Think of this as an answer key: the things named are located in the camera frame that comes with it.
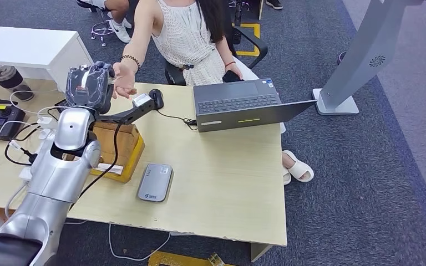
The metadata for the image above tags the person's right hand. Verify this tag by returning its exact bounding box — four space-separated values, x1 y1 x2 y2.
111 62 138 100

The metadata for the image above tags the person's left hand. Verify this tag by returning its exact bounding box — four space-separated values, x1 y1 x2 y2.
225 62 244 81

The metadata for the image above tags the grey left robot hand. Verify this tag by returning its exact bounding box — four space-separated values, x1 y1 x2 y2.
65 61 115 115

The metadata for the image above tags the dark smartphone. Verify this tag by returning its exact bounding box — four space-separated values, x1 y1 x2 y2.
222 70 241 83

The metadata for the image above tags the seated person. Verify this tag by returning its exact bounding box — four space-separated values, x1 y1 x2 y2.
111 0 315 186

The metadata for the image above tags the person on stool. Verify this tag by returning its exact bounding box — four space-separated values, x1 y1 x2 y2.
75 0 133 44

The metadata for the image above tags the white paper card sleeve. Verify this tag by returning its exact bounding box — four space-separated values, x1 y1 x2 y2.
96 163 124 175

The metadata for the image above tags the grey card reader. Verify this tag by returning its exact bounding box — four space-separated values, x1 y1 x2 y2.
136 163 174 203

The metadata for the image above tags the patterned card on floor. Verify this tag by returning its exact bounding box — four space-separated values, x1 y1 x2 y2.
207 252 225 266

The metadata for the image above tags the clear plastic film wrap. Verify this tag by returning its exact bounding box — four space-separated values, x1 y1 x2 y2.
65 62 111 109

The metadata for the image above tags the grey open laptop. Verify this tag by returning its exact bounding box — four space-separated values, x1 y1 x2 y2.
193 78 317 133

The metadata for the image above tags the black office chair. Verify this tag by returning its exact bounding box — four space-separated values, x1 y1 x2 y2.
164 25 269 86

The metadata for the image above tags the black computer mouse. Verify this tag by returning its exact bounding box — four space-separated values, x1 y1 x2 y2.
149 89 165 110

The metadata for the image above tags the chrome stool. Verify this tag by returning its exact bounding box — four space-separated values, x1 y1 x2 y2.
89 7 116 47

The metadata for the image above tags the open cardboard box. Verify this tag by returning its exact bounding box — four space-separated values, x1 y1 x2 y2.
88 121 146 183

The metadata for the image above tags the white cabinet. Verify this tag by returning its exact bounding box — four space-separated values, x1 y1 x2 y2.
0 24 94 93

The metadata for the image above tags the dark lidded coffee cup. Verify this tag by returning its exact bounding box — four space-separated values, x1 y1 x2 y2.
0 65 35 102

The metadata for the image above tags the white power strip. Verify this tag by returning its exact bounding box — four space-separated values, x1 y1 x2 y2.
19 126 57 181

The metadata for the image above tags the grey kiosk stand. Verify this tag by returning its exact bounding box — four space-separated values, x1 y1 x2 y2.
311 0 426 116

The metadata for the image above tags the dark beaded bracelet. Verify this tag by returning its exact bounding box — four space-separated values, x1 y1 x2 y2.
121 54 141 70

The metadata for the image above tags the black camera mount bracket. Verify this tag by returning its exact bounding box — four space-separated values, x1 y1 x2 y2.
95 97 159 126

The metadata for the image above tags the black stand post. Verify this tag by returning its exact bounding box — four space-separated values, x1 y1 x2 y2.
231 0 244 45

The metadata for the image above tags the black mouse cable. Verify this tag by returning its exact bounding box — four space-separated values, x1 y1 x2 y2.
156 109 198 130

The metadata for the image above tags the thin white charging cable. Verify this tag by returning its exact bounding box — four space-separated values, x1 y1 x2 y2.
9 90 58 116

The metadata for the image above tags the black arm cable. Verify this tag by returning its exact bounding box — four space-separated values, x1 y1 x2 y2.
68 121 124 214

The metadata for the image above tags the black looped plug cable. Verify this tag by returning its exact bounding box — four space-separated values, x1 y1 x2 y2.
4 122 39 166

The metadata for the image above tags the thick white power strip cord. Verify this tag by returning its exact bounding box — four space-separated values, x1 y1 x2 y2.
4 183 28 219

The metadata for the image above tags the white hanging cable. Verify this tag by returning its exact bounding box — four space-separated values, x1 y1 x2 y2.
108 223 171 262

